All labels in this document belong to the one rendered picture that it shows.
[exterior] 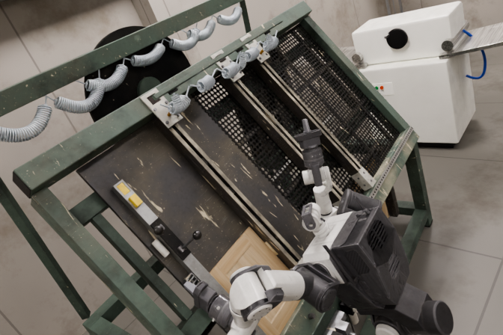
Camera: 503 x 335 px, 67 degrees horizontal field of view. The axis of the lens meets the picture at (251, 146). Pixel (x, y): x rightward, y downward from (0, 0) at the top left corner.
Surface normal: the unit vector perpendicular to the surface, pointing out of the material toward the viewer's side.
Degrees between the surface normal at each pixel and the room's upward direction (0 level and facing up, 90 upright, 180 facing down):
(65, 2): 90
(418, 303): 22
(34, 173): 60
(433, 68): 90
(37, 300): 90
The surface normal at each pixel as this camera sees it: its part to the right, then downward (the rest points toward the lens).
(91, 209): 0.48, -0.43
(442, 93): -0.60, 0.52
